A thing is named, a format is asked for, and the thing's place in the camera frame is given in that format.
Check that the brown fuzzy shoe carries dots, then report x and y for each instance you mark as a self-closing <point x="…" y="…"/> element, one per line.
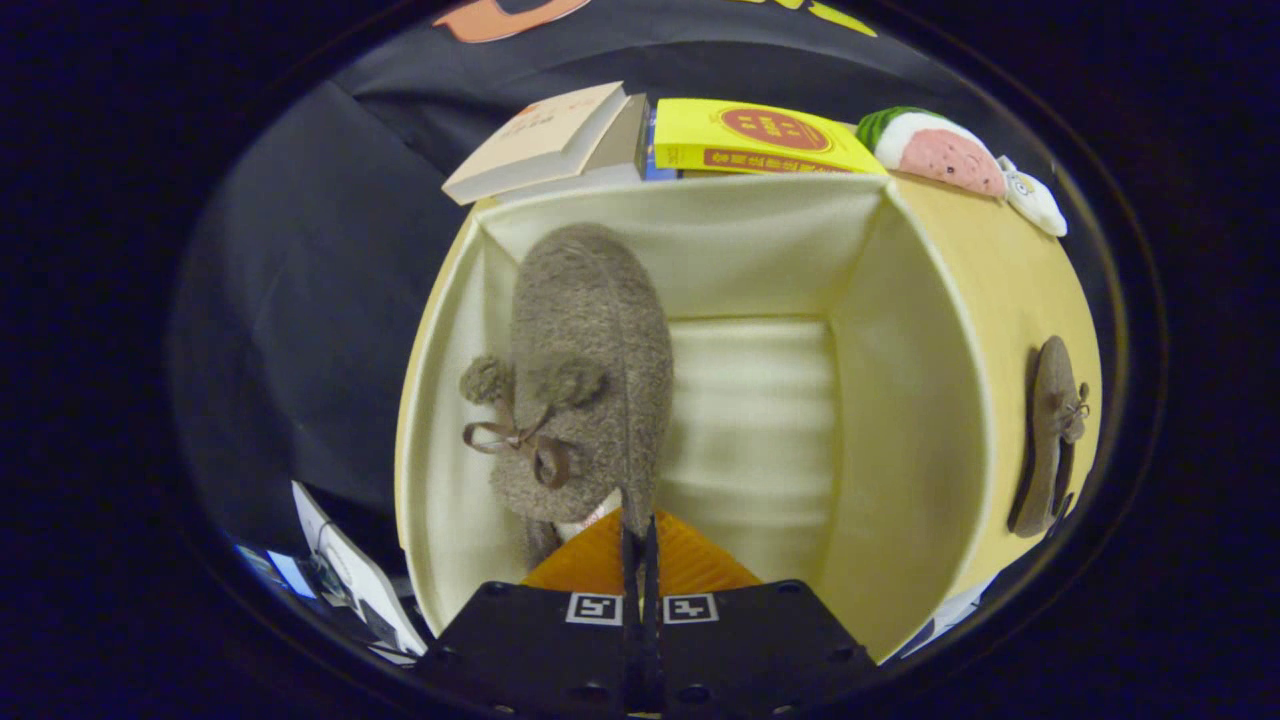
<point x="1050" y="430"/>
<point x="590" y="340"/>

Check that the grey-beige book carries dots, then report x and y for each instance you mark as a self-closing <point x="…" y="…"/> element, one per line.
<point x="622" y="135"/>

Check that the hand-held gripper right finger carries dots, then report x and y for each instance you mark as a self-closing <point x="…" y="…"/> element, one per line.
<point x="760" y="650"/>

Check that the beige paperback book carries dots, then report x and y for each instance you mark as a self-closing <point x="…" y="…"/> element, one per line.
<point x="540" y="140"/>

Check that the cream fabric storage box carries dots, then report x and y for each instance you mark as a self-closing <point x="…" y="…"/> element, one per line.
<point x="750" y="400"/>

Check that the blue book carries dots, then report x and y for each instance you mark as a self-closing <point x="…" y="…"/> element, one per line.
<point x="650" y="150"/>

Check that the white plush toy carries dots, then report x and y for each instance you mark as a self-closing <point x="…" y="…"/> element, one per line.
<point x="1035" y="200"/>

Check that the yellow book with red circle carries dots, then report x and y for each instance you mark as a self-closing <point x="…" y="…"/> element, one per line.
<point x="760" y="135"/>

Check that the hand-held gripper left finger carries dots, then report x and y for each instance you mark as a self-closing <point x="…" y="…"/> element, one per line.
<point x="530" y="650"/>

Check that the watermelon slice plush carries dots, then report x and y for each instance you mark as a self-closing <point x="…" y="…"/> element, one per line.
<point x="940" y="155"/>

